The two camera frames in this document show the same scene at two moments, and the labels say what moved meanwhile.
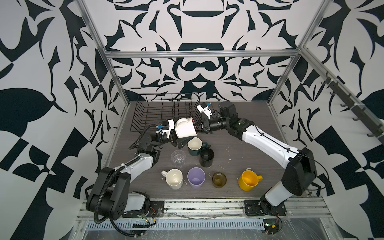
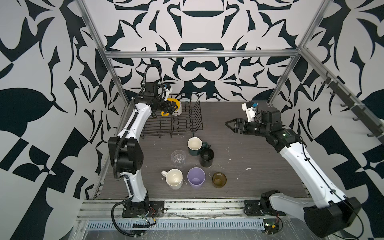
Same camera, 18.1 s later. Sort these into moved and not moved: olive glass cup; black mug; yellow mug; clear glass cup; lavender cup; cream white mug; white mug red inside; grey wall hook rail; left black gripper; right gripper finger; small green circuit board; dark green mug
Moved: right gripper finger; left black gripper; white mug red inside; yellow mug
Not moved: lavender cup; clear glass cup; cream white mug; small green circuit board; dark green mug; black mug; olive glass cup; grey wall hook rail
